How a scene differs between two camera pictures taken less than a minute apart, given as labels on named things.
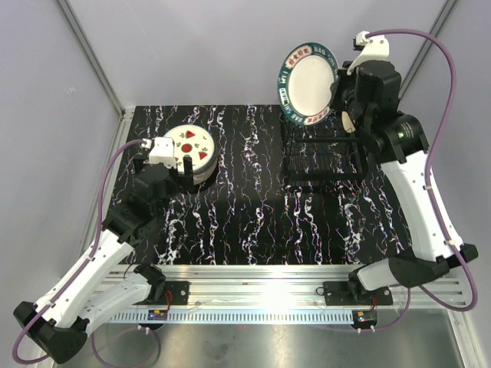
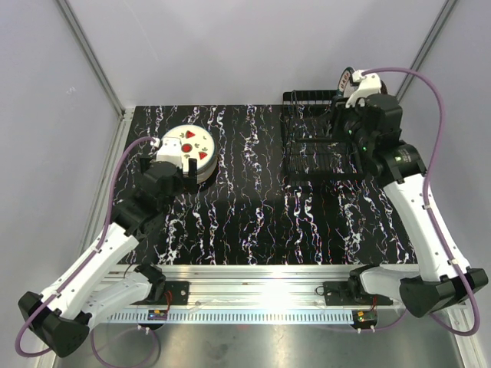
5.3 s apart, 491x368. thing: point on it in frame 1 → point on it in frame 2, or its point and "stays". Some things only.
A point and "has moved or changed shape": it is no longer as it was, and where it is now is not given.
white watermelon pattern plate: (193, 140) stays
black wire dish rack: (324, 151) stays
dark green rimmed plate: (305, 80) has moved or changed shape
